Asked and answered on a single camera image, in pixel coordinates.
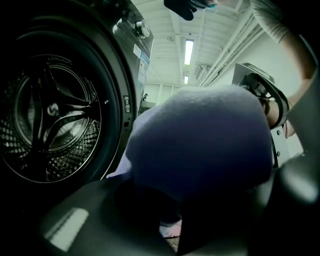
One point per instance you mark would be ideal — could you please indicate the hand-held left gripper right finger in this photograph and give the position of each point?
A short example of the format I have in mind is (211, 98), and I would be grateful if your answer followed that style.
(250, 225)

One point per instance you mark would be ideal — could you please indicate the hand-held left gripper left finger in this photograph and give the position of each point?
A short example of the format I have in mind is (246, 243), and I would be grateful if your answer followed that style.
(87, 225)

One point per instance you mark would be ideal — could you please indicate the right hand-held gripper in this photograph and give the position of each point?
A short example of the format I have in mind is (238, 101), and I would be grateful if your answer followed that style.
(252, 75)

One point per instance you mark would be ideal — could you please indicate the purple clothes garment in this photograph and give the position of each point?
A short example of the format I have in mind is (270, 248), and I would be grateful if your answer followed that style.
(200, 140)

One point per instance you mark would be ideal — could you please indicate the black washing machine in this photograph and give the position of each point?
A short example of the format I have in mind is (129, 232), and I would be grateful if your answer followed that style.
(62, 112)

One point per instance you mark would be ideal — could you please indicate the person's right forearm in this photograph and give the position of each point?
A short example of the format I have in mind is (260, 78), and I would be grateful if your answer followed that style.
(302, 65)

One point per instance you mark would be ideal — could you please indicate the person's right hand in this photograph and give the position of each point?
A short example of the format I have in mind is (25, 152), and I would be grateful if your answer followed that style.
(273, 113)

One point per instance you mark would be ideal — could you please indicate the person's beige shirt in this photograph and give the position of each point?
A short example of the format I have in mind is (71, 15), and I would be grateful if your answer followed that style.
(270, 17)

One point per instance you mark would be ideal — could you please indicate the short ceiling light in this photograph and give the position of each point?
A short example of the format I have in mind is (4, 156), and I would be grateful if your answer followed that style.
(186, 80)

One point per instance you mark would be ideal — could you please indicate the long ceiling light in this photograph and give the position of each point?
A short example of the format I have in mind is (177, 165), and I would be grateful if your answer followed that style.
(189, 51)

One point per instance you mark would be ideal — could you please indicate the wall air conditioner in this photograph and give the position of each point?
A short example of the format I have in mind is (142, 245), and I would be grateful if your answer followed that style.
(203, 71)

